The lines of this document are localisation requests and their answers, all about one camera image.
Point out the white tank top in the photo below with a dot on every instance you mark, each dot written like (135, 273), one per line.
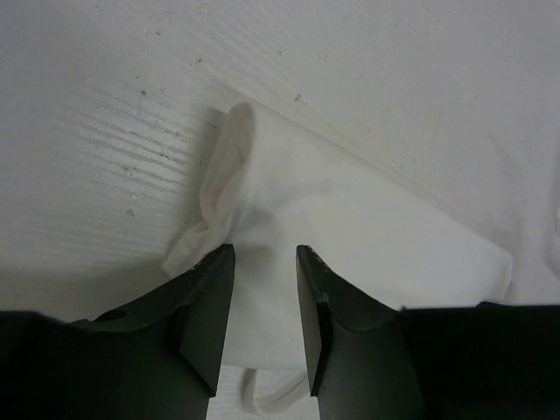
(272, 185)

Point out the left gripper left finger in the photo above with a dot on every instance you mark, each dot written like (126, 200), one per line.
(156, 357)

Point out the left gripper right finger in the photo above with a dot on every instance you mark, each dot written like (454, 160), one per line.
(367, 361)

